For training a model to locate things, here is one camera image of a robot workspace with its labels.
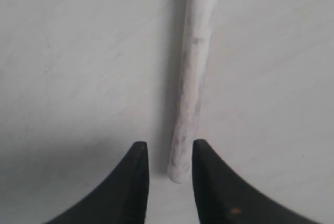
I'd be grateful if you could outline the white wooden drumstick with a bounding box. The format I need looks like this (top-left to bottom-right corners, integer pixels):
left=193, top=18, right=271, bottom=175
left=168, top=0, right=218, bottom=183

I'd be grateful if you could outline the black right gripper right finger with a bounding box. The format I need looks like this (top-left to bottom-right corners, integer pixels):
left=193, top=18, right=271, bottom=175
left=192, top=139, right=313, bottom=223

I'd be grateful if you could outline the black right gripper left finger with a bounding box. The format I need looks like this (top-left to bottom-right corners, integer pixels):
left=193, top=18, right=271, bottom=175
left=48, top=142, right=149, bottom=223

